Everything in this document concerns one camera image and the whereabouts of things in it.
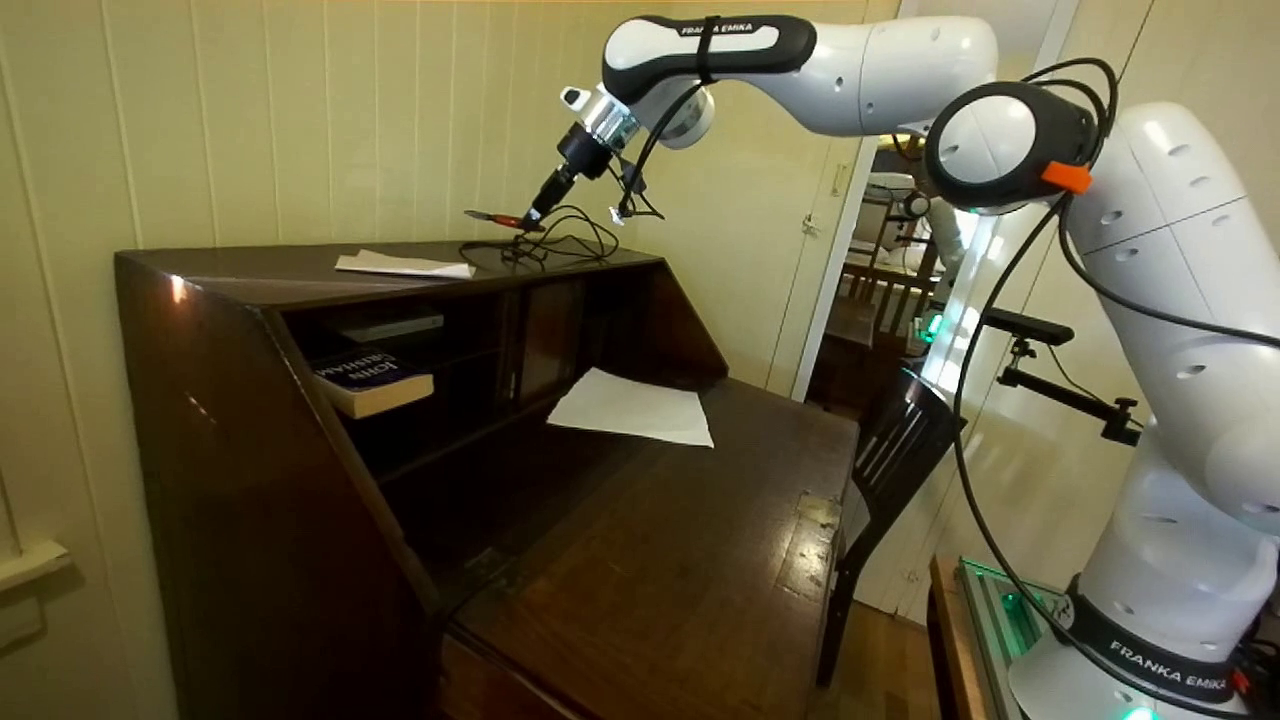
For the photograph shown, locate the small white folded paper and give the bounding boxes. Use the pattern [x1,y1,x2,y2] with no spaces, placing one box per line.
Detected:
[330,242,481,282]

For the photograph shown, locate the dark book with pale pages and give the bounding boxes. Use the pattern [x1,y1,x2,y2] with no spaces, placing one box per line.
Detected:
[315,349,439,422]

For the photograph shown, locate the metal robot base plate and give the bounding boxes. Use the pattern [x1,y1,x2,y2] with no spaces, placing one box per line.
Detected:
[955,556,1083,720]

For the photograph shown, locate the red handled scissors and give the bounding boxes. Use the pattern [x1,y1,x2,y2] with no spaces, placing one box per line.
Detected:
[464,205,535,234]

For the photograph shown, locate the large white paper sheet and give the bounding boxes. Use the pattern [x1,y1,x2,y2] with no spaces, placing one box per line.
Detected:
[543,364,718,450]

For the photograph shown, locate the white door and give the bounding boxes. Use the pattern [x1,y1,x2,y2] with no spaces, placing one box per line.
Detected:
[636,0,924,403]

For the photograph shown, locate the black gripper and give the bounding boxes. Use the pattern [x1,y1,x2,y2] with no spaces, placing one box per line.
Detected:
[513,121,620,234]

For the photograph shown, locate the black camera on stand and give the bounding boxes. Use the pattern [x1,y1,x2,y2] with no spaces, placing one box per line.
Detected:
[979,303,1150,450]

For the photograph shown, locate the light wooden robot table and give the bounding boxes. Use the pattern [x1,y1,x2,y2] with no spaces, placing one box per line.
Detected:
[926,550,1002,720]

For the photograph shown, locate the coiled black cable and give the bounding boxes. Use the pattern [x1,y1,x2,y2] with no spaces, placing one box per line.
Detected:
[455,198,625,273]

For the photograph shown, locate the flat black box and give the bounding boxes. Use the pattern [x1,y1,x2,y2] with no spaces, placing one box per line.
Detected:
[330,308,451,349]

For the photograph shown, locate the dark wooden secretary desk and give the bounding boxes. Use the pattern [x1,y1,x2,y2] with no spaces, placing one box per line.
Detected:
[110,234,862,720]

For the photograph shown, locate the dark wooden chair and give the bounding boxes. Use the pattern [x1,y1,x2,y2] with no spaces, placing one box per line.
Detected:
[812,370,969,692]

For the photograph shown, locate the white window ledge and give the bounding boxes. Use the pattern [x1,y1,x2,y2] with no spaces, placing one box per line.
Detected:
[0,534,77,600]

